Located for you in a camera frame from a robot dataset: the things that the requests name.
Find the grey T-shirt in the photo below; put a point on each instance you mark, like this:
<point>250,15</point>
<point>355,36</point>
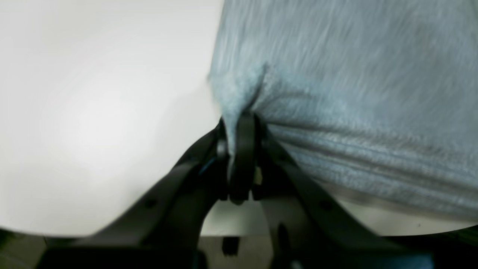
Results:
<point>376,96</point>

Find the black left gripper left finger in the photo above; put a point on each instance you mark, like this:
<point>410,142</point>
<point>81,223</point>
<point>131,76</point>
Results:
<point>162,229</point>

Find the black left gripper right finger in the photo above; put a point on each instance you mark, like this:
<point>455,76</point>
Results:
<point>308,228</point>

